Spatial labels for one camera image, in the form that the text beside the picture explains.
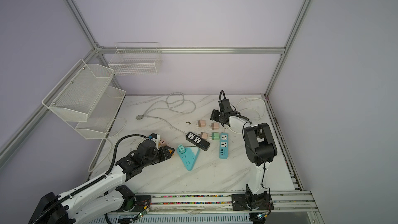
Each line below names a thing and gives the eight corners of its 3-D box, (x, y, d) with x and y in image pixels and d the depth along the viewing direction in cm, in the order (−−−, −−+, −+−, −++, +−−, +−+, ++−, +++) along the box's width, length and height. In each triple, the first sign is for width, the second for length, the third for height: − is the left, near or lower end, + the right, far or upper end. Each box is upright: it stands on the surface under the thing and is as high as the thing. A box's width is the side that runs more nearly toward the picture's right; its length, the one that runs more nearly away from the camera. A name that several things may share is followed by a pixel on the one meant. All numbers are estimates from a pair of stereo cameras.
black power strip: (184, 139, 98) (184, 137, 96) (189, 132, 101) (189, 130, 99) (207, 152, 92) (207, 150, 90) (212, 144, 96) (212, 142, 93)
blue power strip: (218, 158, 90) (218, 156, 88) (219, 134, 100) (220, 132, 98) (227, 159, 90) (228, 157, 88) (227, 135, 100) (228, 133, 98)
